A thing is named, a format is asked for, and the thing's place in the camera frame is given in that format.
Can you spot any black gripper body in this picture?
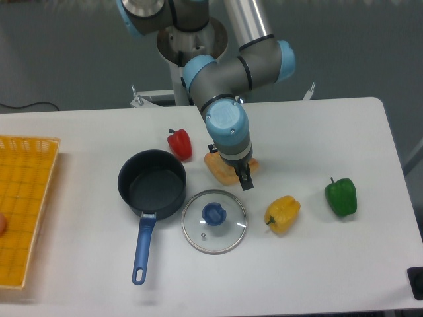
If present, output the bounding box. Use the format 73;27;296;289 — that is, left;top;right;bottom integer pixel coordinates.
219;153;252;168

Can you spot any triangle bread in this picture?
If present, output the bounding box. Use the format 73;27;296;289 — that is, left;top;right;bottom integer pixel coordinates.
204;153;240;186

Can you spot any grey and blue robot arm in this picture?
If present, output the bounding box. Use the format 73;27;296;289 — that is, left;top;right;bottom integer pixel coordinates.
117;1;295;190

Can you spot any yellow bell pepper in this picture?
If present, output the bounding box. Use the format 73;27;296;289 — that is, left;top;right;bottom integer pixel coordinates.
264;195;301;234

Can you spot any glass lid with blue knob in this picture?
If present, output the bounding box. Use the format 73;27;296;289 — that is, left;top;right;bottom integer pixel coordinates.
181;189;248;255

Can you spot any red bell pepper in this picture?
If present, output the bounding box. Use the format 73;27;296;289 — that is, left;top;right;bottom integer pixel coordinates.
167;129;192;162

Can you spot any green bell pepper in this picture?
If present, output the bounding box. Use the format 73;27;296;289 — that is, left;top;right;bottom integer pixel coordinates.
325;177;358;217

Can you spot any black device at table edge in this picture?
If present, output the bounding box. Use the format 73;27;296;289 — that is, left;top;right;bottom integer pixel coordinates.
407;267;423;300

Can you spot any yellow woven basket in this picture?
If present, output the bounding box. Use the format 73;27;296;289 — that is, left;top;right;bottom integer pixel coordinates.
1;135;61;289

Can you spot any dark pot with blue handle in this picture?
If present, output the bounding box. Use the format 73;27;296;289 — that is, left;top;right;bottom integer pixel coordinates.
118;149;186;285

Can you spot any white table clamp bracket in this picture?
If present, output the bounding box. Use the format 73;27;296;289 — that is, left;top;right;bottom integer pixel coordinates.
130;85;176;109

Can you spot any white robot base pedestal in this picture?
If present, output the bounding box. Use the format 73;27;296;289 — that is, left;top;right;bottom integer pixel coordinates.
157;17;228;106

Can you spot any black cable on floor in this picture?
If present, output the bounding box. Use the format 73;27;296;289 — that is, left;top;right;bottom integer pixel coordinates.
0;101;61;111

